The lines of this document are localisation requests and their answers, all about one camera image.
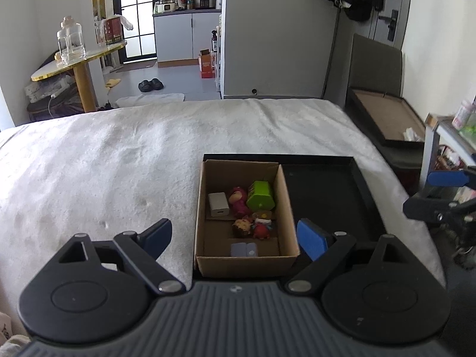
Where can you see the small red toy figurine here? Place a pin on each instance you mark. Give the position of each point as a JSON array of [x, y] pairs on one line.
[[262, 231]]

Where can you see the yellow slippers pair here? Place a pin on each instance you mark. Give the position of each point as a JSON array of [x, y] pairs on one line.
[[112, 82]]

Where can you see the clear glass jar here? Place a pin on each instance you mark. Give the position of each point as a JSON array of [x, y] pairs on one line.
[[70, 42]]

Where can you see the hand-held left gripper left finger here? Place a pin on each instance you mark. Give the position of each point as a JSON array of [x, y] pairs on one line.
[[158, 236]]

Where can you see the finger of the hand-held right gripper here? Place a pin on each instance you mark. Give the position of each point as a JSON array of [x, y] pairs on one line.
[[446, 178], [427, 206]]

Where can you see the black slippers pair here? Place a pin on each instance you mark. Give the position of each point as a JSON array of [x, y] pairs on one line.
[[150, 84]]

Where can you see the cluttered metal shelf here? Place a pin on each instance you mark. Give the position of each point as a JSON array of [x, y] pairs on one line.
[[446, 145]]

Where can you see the dark stool with clutter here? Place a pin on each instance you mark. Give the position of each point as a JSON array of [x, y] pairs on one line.
[[52, 100]]

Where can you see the white charger cube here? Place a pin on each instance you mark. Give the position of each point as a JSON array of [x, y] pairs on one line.
[[218, 204]]

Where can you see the white kitchen cabinet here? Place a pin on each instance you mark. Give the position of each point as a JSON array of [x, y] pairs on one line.
[[186, 37]]

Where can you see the grey upholstered board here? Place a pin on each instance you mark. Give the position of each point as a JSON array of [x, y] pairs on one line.
[[375, 63]]

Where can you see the green toy house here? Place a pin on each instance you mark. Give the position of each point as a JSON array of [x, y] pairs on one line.
[[260, 195]]

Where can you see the black frame with brown board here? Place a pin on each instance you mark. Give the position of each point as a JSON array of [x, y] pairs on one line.
[[386, 119]]

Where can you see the dark pump bottle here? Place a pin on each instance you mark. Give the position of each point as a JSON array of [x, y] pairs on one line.
[[214, 42]]

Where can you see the brown cardboard box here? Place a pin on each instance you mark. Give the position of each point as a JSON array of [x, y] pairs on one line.
[[223, 256]]

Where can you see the white rice cooker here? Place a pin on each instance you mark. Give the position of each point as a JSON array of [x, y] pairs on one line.
[[166, 6]]

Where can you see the grey-blue small plastic case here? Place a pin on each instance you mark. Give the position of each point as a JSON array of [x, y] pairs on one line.
[[243, 250]]

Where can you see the orange carton box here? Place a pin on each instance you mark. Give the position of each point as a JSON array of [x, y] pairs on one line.
[[206, 65]]

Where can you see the black shallow tray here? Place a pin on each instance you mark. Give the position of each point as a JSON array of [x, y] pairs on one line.
[[323, 193]]

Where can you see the round gold-edged table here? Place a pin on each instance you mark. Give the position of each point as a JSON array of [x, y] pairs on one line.
[[83, 81]]

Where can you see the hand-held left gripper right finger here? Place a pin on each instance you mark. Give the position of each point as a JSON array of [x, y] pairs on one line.
[[312, 240]]

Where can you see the black-framed glass door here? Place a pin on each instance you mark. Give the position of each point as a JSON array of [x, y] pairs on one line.
[[135, 15]]

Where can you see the crumpled white tissue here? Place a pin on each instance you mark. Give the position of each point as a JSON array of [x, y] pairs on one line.
[[411, 134]]

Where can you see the pink-haired doll figurine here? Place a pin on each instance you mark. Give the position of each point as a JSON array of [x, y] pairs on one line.
[[238, 200]]

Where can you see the brown-haired doll figurine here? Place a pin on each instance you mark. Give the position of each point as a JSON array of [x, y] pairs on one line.
[[241, 227]]

